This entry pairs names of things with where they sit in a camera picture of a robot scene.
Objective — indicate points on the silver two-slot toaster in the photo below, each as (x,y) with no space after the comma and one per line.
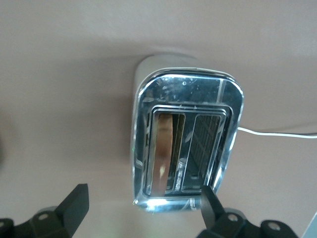
(188,94)

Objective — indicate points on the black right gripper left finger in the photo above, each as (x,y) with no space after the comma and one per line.
(71,210)

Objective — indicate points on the brown bread slice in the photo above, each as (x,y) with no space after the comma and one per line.
(162,153)

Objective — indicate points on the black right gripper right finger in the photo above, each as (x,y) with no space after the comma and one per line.
(213,218)

